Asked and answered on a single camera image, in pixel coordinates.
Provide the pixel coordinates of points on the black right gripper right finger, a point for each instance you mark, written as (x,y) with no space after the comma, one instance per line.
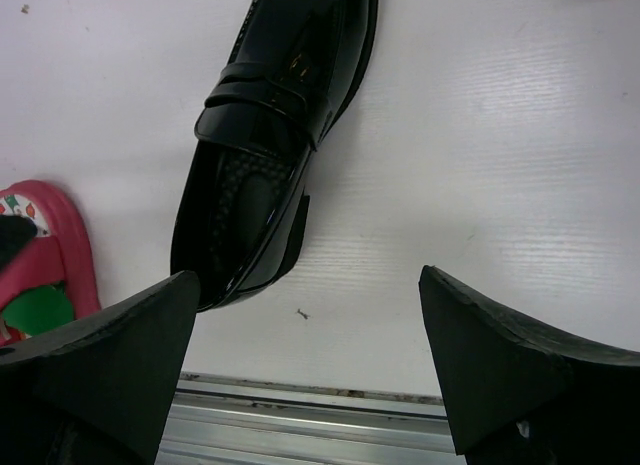
(519,391)

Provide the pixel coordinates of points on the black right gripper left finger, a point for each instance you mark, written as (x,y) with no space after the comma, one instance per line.
(99,389)

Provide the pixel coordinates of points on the black loafer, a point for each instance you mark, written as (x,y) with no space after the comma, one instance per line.
(295,67)

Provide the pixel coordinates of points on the pink flip-flop front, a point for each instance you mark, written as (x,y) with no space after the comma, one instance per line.
(47,270)

